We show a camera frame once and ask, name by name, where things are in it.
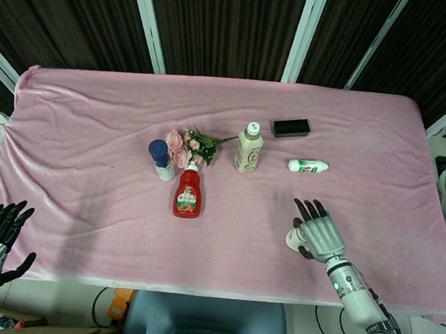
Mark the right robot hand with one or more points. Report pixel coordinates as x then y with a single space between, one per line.
320 232

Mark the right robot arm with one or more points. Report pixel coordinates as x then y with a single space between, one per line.
367 308

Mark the small white green bottle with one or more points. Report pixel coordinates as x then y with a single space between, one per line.
309 166

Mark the cardboard box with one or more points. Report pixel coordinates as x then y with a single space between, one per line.
41 329

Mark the beige milk tea bottle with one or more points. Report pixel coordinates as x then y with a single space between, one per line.
250 151

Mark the black rectangular box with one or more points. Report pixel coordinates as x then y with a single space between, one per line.
291 127

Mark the pink velvet tablecloth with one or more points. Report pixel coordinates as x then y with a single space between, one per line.
221 182

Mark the red ketchup bottle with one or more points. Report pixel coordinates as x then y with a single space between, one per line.
187 199

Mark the blue grey chair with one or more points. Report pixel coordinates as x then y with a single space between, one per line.
206 323

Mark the orange object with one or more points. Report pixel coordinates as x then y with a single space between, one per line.
119 302

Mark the pink artificial flower bouquet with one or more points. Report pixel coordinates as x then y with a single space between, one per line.
193 145

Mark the blue capped white bottle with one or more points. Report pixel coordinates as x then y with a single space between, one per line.
162 159

